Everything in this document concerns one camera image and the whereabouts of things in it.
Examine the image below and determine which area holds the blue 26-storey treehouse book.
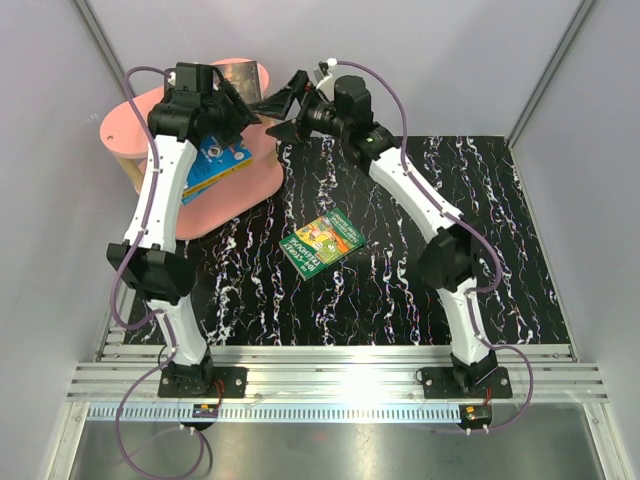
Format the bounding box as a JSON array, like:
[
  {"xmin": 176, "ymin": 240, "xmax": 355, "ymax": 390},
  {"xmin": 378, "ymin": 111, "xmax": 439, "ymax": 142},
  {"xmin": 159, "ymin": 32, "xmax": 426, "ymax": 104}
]
[{"xmin": 181, "ymin": 188, "xmax": 208, "ymax": 205}]

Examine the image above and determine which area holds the pink three-tier shelf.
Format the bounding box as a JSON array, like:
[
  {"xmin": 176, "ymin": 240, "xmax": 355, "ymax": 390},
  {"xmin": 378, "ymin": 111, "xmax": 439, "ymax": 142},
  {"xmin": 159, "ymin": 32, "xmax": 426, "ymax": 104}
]
[{"xmin": 100, "ymin": 85, "xmax": 284, "ymax": 241}]

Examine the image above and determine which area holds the blue back-cover book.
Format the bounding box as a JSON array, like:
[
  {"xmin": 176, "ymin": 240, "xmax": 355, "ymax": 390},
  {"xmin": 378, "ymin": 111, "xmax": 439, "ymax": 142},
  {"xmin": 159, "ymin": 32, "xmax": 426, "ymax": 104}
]
[{"xmin": 182, "ymin": 136, "xmax": 253, "ymax": 196}]

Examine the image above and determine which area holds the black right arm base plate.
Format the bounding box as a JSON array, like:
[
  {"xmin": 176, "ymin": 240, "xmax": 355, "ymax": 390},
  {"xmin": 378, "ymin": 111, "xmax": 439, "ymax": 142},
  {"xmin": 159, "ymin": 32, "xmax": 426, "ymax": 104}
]
[{"xmin": 415, "ymin": 367, "xmax": 513, "ymax": 400}]

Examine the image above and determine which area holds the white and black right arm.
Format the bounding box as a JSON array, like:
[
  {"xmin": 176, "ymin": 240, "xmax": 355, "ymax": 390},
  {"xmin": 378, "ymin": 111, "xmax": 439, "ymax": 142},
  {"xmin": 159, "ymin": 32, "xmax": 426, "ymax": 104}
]
[{"xmin": 250, "ymin": 70, "xmax": 498, "ymax": 397}]

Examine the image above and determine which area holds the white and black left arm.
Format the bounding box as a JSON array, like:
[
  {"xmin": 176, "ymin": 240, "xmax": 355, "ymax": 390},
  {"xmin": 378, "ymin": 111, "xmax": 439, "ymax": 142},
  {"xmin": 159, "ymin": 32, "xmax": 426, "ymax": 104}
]
[{"xmin": 106, "ymin": 62, "xmax": 259, "ymax": 398}]

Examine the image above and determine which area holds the small circuit board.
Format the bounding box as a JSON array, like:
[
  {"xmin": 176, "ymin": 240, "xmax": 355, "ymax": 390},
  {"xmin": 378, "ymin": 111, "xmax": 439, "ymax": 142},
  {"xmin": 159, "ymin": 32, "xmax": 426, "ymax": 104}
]
[
  {"xmin": 461, "ymin": 405, "xmax": 492, "ymax": 422},
  {"xmin": 192, "ymin": 404, "xmax": 219, "ymax": 419}
]

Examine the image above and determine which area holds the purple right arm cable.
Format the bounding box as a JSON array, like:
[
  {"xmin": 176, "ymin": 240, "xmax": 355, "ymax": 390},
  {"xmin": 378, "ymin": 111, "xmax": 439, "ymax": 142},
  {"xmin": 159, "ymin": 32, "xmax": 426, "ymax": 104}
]
[{"xmin": 337, "ymin": 59, "xmax": 536, "ymax": 434}]

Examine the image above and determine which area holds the left small circuit board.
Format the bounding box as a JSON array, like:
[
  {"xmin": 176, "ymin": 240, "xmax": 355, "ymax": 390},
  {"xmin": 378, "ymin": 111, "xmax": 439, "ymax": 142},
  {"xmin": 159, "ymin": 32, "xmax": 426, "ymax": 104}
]
[{"xmin": 192, "ymin": 404, "xmax": 219, "ymax": 419}]

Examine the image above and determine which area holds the right small circuit board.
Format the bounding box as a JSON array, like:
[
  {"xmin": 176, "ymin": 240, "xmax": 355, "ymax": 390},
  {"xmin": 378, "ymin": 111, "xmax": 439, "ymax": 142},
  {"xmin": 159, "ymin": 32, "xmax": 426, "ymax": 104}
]
[{"xmin": 461, "ymin": 405, "xmax": 492, "ymax": 422}]

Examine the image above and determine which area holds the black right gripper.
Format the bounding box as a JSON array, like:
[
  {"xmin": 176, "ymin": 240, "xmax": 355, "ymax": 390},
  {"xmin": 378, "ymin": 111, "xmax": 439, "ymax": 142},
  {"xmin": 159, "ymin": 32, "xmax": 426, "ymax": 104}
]
[{"xmin": 249, "ymin": 72, "xmax": 347, "ymax": 151}]

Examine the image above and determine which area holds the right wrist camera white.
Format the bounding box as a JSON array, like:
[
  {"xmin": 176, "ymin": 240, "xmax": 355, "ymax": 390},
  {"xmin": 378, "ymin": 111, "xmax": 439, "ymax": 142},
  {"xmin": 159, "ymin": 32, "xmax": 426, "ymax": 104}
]
[{"xmin": 313, "ymin": 58, "xmax": 338, "ymax": 96}]

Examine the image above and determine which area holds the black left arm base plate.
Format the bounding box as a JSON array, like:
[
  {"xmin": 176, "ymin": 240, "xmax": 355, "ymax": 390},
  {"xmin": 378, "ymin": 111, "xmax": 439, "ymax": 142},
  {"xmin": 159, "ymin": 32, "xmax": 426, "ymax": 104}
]
[{"xmin": 158, "ymin": 366, "xmax": 249, "ymax": 399}]

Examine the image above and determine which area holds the green bottom book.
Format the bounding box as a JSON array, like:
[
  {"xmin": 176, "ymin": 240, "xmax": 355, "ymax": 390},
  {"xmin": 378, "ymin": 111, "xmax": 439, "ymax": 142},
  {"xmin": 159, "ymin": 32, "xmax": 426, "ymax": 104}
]
[{"xmin": 279, "ymin": 208, "xmax": 366, "ymax": 280}]

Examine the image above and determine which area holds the aluminium mounting rail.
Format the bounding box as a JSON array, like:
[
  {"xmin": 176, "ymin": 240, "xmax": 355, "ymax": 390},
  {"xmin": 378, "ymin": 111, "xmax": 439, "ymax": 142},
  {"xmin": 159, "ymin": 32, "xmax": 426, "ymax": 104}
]
[{"xmin": 65, "ymin": 330, "xmax": 608, "ymax": 424}]

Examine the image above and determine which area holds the dark Tale of Two Cities book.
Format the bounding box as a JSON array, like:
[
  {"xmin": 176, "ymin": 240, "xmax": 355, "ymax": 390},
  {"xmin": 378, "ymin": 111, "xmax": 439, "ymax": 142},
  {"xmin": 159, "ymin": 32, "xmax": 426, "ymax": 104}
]
[{"xmin": 216, "ymin": 60, "xmax": 262, "ymax": 104}]

